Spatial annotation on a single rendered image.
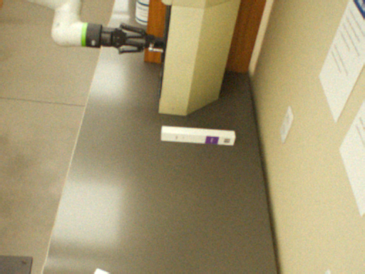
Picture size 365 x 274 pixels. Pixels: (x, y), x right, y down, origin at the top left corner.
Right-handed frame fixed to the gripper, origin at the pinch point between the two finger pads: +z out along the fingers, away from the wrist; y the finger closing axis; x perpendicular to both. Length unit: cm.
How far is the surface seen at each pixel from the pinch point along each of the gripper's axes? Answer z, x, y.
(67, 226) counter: -21, -72, -26
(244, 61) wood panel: 42, 26, -19
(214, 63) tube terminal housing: 24.3, -2.3, -4.9
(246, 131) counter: 40, -16, -26
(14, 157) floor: -83, 46, -120
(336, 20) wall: 48, -43, 38
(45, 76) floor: -84, 137, -120
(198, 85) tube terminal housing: 19.0, -7.6, -12.5
